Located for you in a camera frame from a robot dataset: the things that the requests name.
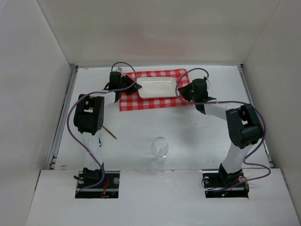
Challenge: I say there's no red white checkered cloth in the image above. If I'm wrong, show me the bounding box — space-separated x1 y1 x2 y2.
119 69 190 111

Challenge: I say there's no white rectangular plate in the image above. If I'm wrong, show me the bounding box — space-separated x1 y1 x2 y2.
137 77 176 99

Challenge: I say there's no clear wine glass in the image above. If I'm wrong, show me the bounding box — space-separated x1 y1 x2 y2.
151 137 169 164

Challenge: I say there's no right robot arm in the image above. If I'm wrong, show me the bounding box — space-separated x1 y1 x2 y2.
175 79 264 188

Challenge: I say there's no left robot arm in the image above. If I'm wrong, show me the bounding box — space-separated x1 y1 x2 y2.
67 71 141 184

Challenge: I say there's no gold spoon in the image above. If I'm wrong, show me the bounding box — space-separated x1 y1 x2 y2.
103 126 117 139

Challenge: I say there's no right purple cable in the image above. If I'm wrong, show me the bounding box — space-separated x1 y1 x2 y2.
175 68 271 192

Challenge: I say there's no purple cable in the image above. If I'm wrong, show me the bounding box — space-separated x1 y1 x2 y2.
175 68 271 192
67 62 139 195

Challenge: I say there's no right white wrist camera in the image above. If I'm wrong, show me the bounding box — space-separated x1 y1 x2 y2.
204 76 211 89

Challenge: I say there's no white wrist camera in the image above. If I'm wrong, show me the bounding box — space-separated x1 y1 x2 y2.
116 67 123 73
204 76 211 89

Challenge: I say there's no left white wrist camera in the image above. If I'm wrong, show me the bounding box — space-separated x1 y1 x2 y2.
116 67 123 73

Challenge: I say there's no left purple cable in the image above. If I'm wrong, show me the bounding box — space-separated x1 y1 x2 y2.
67 62 139 195

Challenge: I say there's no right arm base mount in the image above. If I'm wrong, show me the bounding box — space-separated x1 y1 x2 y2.
201 170 249 198

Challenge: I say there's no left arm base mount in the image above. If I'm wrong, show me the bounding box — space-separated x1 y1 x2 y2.
75 171 120 199

